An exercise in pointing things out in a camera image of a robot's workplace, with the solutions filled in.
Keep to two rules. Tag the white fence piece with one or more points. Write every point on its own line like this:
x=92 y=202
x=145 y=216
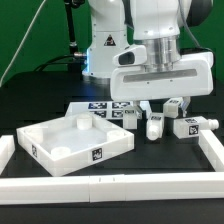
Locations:
x=7 y=148
x=212 y=148

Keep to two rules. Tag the white front fence bar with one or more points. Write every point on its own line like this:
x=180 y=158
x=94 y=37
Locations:
x=108 y=188

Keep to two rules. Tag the white square tabletop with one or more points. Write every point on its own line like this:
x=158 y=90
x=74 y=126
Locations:
x=71 y=143

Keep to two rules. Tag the white left fence piece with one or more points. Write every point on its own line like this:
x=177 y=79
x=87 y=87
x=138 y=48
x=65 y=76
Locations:
x=7 y=148

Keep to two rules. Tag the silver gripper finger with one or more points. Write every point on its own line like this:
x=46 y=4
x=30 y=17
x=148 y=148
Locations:
x=138 y=109
x=184 y=105

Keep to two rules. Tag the white marker sheet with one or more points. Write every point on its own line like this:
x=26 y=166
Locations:
x=106 y=109

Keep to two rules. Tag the white right fence piece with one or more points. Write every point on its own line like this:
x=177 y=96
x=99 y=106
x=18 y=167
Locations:
x=212 y=148

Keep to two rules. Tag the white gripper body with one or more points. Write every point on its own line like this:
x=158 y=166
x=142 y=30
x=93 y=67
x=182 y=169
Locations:
x=190 y=76

